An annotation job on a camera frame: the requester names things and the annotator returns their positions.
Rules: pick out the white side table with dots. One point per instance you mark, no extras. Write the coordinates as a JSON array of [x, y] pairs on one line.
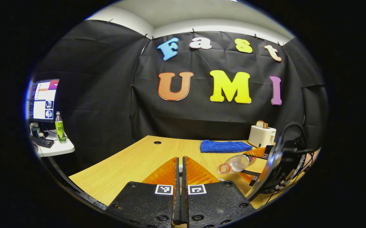
[[60, 148]]

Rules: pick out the white toaster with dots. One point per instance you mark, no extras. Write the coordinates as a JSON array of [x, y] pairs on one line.
[[260, 136]]

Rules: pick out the bread slice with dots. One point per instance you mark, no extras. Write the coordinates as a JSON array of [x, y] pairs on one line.
[[261, 124]]

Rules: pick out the white teacup lid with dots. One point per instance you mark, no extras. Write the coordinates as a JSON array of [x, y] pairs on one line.
[[180, 168]]

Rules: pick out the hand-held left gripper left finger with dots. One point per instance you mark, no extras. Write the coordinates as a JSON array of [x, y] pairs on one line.
[[144, 205]]

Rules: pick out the blue towel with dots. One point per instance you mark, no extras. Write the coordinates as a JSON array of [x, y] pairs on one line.
[[225, 146]]

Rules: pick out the black keyboard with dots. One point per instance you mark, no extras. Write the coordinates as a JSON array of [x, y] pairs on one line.
[[42, 142]]

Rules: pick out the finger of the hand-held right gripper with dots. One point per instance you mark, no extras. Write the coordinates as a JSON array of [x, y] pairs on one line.
[[253, 179], [262, 152]]

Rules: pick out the black backdrop cloth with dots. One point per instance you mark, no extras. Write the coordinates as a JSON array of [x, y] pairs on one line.
[[217, 117]]

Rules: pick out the green drink bottle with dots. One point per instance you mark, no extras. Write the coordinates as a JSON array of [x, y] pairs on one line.
[[60, 129]]

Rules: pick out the clear water bottle red label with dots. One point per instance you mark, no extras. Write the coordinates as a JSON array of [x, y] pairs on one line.
[[236, 163]]

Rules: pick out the computer monitor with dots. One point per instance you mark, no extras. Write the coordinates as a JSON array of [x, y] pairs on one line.
[[45, 101]]

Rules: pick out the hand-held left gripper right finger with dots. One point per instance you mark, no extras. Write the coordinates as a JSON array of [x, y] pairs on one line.
[[217, 205]]

